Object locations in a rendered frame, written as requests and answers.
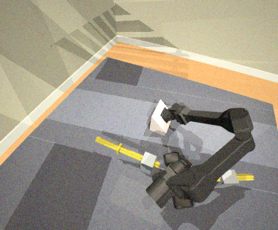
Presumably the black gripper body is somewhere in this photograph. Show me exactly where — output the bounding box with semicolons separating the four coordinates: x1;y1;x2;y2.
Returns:
163;152;194;209

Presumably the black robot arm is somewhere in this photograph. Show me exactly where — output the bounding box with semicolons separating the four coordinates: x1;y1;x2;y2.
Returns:
146;103;255;209

